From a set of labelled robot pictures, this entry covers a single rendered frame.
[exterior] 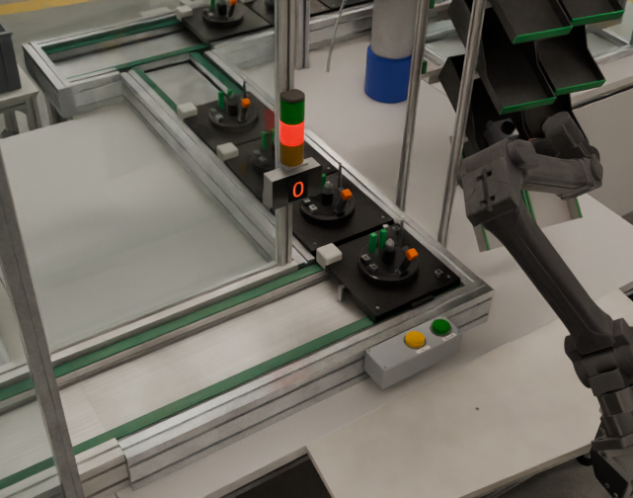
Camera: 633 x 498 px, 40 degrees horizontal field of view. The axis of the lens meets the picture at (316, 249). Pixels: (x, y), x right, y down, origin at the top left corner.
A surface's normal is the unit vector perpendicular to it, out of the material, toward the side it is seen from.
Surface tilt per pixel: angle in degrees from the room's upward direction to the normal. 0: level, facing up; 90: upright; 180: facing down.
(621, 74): 0
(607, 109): 90
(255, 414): 90
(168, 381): 0
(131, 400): 0
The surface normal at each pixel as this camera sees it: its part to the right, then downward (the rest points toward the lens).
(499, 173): -0.66, -0.40
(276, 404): 0.54, 0.55
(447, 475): 0.03, -0.77
